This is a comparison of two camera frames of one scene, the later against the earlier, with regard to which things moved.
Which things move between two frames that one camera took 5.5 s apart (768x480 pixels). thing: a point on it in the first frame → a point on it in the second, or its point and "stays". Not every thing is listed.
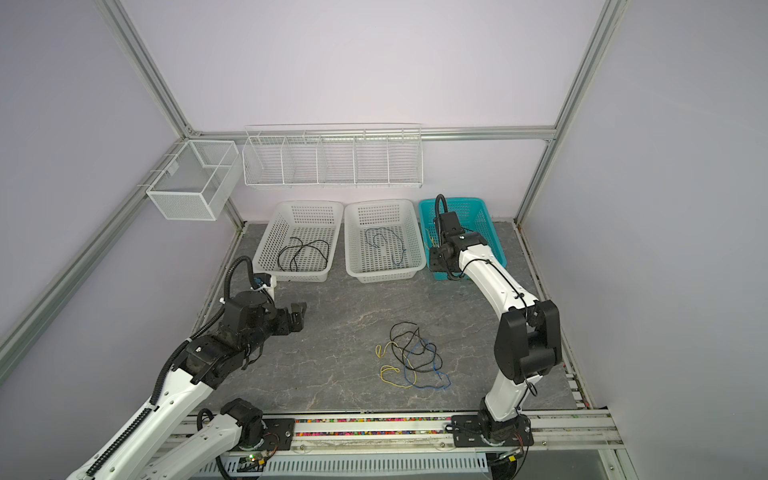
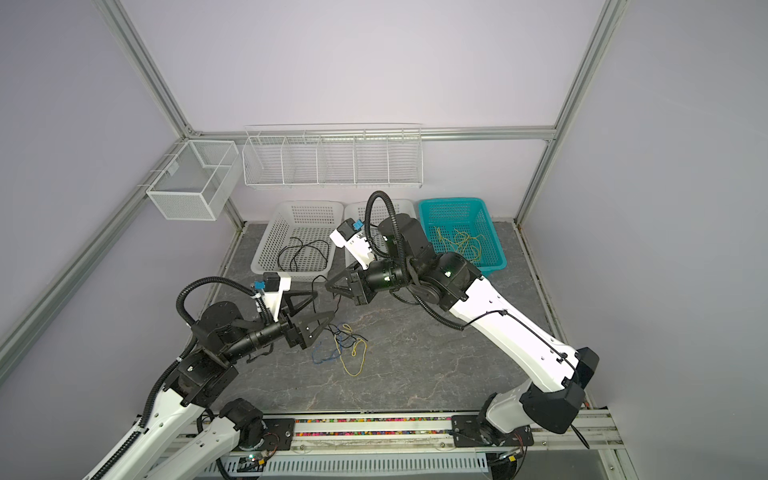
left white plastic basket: [301, 244] stays
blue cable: [420, 370] → [341, 351]
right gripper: [435, 253] → [361, 289]
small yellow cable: [380, 354] → [354, 353]
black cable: [404, 348] → [343, 339]
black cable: [311, 246] stays
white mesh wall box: [200, 182] stays
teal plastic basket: [473, 217] stays
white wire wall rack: [334, 155] stays
